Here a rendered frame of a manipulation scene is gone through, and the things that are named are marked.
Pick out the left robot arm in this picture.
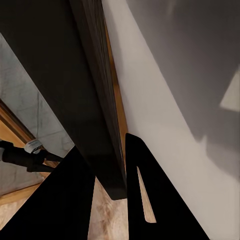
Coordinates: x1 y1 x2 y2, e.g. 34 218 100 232
0 139 64 173

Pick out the poster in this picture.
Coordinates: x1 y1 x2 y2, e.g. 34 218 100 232
0 0 127 201

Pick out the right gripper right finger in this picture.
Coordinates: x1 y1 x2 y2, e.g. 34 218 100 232
125 133 210 240

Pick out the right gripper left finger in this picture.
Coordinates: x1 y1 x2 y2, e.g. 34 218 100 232
0 145 96 240

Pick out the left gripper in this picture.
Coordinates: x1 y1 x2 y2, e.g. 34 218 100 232
13 148 64 173

